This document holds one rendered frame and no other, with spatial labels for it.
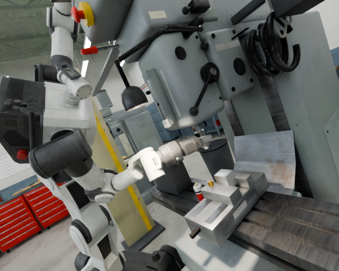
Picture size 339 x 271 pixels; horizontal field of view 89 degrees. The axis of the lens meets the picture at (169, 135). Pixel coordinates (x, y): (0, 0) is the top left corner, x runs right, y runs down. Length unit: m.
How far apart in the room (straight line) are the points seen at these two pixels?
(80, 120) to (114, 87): 9.79
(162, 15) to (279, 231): 0.74
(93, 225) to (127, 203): 1.42
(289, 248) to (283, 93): 0.59
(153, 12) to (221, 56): 0.29
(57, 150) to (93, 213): 0.53
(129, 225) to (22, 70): 9.01
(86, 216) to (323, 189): 1.12
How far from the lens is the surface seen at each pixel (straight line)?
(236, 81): 0.75
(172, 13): 0.66
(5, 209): 5.37
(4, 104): 0.74
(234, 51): 0.80
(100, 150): 2.29
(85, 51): 0.73
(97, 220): 1.06
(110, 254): 1.28
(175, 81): 0.59
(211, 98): 0.65
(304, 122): 0.93
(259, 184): 0.80
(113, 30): 0.75
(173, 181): 1.01
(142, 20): 0.61
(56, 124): 0.69
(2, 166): 9.80
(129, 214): 2.50
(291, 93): 0.90
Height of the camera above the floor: 1.40
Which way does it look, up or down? 8 degrees down
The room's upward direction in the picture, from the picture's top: 24 degrees counter-clockwise
